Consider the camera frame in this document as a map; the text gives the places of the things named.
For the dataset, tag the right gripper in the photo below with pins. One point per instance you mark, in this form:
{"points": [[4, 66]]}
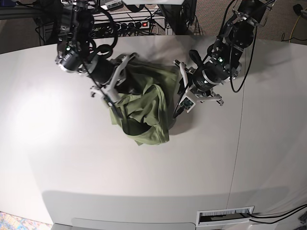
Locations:
{"points": [[104, 72]]}

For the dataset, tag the green T-shirt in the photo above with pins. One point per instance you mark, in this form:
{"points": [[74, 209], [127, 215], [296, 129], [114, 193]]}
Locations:
{"points": [[146, 115]]}

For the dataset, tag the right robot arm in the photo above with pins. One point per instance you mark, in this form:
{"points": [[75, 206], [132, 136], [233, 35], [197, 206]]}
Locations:
{"points": [[77, 51]]}

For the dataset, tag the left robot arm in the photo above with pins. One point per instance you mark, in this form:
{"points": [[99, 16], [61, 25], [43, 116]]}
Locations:
{"points": [[222, 60]]}

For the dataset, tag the white power strip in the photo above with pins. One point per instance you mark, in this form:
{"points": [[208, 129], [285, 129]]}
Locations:
{"points": [[133, 25]]}

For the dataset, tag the black monitor stand post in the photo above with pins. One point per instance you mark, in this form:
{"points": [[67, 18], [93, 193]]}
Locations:
{"points": [[178, 17]]}

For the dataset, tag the table cable grommet box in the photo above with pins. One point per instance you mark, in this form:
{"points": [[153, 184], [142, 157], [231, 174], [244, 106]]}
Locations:
{"points": [[223, 217]]}

